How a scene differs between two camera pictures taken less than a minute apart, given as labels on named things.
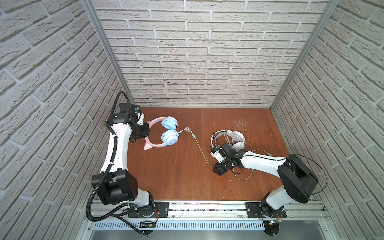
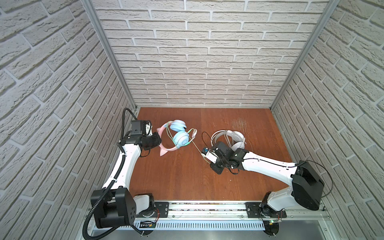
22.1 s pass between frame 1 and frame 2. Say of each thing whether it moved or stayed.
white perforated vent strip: stayed
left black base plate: stayed
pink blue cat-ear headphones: moved
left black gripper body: moved
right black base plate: stayed
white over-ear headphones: stayed
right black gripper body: stayed
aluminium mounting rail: stayed
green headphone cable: moved
